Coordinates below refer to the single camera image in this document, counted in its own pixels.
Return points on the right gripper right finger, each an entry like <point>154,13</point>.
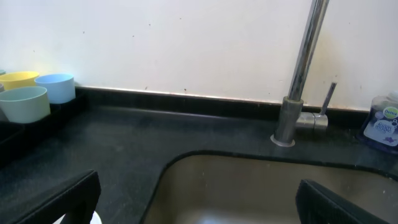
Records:
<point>326,208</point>

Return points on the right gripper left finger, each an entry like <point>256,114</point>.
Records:
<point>46,205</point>

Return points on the white cup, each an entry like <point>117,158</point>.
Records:
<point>96,219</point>

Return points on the black tray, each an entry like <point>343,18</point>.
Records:
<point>18,137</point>

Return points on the steel sink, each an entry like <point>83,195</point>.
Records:
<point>248,186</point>

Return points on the steel tap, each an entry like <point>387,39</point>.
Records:
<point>289,121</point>

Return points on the blue soap bottle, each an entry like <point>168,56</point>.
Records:
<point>381,127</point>

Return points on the grey cup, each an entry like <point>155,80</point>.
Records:
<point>2,115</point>

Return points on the blue cup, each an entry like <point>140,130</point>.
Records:
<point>57,90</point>

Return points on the yellow cup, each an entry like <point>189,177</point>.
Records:
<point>15,79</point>

